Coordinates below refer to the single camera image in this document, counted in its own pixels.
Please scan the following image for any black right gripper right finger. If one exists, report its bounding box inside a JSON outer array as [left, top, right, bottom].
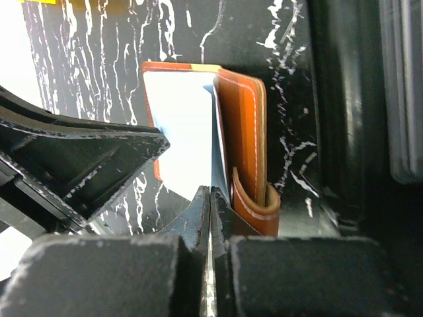
[[210, 187, 260, 316]]

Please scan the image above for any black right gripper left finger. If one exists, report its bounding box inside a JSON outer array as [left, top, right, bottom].
[[160, 186, 210, 316]]

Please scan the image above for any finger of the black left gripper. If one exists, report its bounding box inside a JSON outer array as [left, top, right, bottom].
[[1, 90, 169, 228]]

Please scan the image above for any brown leather card holder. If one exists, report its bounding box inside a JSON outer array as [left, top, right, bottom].
[[142, 61, 280, 236]]

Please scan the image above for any black plastic card box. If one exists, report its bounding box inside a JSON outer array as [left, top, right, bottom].
[[308, 1, 422, 237]]

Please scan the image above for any black credit card stack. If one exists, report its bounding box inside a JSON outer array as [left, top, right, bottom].
[[379, 1, 422, 184]]

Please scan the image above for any yellow plastic fruit tray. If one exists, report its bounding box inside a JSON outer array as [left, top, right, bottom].
[[19, 0, 139, 11]]

